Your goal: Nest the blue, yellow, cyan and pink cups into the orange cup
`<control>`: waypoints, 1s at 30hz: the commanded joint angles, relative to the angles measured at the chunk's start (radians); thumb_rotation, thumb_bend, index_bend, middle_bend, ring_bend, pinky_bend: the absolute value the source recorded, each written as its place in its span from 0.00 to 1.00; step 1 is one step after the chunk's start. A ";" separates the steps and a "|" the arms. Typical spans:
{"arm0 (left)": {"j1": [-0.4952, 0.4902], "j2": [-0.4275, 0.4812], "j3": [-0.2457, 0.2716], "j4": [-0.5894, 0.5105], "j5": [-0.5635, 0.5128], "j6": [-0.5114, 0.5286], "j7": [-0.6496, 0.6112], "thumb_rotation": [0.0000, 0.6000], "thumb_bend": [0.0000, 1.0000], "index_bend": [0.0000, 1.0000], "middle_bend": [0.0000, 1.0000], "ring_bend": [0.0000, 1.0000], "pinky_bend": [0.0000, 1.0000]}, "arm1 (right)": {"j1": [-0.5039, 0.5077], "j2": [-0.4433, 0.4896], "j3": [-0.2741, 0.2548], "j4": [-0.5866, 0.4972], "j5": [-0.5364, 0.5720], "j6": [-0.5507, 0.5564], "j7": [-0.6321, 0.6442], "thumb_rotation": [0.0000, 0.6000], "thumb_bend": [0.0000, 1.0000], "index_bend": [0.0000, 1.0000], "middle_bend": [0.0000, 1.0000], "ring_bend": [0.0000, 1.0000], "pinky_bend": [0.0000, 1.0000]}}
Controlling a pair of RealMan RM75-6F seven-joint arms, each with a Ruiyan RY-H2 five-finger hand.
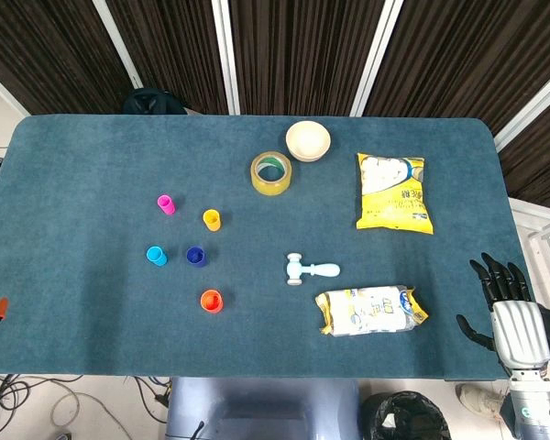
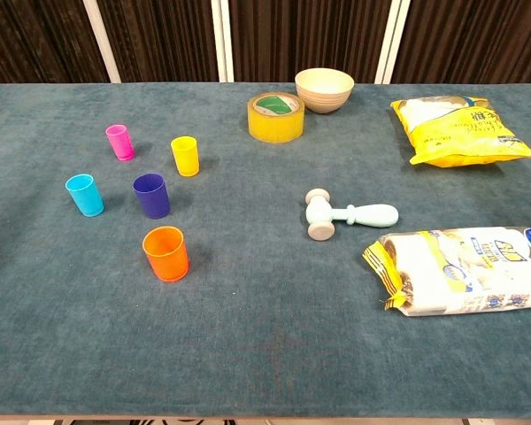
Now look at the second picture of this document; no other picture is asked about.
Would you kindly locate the teal table cloth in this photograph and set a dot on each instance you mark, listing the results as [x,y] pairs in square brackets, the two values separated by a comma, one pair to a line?
[265,332]

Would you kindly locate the light blue plastic cup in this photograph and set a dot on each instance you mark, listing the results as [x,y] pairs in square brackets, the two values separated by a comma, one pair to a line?
[86,199]

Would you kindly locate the pale blue toy hammer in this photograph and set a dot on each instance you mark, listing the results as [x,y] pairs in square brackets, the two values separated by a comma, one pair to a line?
[371,215]

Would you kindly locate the purple plastic cup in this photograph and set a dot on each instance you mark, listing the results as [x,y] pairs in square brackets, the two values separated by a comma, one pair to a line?
[152,201]

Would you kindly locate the yellow packing tape roll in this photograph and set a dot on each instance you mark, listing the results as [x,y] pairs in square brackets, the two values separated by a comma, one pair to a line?
[274,128]

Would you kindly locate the orange plastic cup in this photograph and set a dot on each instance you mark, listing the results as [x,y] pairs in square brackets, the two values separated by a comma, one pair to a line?
[168,261]

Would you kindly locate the white and yellow food package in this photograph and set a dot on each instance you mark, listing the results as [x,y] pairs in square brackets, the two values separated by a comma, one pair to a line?
[460,274]

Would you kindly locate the yellow snack bag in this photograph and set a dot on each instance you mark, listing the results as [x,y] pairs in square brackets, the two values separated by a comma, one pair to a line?
[460,133]

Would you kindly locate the pink plastic cup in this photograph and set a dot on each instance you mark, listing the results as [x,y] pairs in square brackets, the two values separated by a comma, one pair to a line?
[120,144]

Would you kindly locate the beige bowl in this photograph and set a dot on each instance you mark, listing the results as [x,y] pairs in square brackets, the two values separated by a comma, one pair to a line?
[323,99]

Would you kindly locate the dark brown ribbed panel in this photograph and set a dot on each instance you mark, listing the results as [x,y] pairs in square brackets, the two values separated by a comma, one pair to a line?
[159,40]
[31,40]
[305,35]
[478,40]

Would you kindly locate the yellow plastic cup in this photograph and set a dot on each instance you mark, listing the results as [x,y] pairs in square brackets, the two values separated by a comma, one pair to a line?
[186,157]

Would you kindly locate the white partition post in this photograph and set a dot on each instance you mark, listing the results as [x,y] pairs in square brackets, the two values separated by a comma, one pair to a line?
[102,40]
[391,40]
[223,40]

